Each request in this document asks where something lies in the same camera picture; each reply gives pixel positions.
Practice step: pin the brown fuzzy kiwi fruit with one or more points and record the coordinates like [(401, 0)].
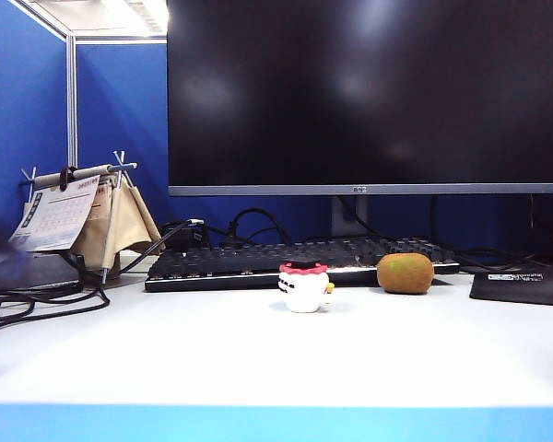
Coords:
[(405, 274)]

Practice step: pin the black flat device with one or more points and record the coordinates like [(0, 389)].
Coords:
[(27, 274)]

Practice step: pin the grey monitor stand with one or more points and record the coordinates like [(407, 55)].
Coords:
[(345, 216)]

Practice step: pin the small white toy cup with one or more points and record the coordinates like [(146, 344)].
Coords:
[(304, 294)]

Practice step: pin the black mechanical keyboard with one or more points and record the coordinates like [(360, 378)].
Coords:
[(212, 267)]

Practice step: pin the black power adapter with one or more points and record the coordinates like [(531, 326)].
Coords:
[(184, 237)]

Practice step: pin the large black computer monitor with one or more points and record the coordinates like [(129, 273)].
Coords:
[(350, 92)]

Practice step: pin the beige tent-shaped desk calendar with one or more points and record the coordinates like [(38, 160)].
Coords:
[(120, 221)]

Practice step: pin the black mouse pad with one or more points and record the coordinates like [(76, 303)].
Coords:
[(525, 291)]

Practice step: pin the aluminium partition post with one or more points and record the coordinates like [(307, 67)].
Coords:
[(72, 101)]

